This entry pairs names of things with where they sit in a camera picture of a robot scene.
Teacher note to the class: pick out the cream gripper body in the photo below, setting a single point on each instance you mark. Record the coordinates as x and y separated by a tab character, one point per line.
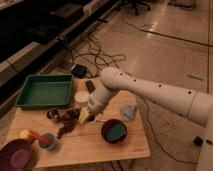
85	115

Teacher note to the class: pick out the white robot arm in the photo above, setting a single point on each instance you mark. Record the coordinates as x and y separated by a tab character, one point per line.
191	104

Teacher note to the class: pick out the dark red bowl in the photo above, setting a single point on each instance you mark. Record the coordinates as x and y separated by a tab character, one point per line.
107	125

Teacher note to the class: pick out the purple bowl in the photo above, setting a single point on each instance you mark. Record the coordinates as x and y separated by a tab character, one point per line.
15	155

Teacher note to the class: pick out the brown pine cone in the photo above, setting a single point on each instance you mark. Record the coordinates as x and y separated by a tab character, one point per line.
68	122

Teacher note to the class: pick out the wooden folding table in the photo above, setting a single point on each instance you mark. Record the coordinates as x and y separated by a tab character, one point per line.
85	143

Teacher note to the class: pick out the teal sponge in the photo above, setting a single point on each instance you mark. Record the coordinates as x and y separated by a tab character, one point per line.
115	132

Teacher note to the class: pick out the black power adapter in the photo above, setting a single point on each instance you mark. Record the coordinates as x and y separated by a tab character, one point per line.
79	71

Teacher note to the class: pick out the crumpled blue cloth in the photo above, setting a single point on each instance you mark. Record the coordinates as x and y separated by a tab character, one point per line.
129	111

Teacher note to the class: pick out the small grey cup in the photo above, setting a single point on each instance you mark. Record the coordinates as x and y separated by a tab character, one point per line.
52	139

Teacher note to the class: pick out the green plastic tray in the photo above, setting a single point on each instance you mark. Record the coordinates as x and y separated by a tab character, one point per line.
45	91

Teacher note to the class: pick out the dark shelf unit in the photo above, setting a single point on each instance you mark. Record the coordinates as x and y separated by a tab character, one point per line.
36	21

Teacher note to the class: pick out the office chair base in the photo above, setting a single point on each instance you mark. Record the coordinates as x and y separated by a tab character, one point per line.
134	4

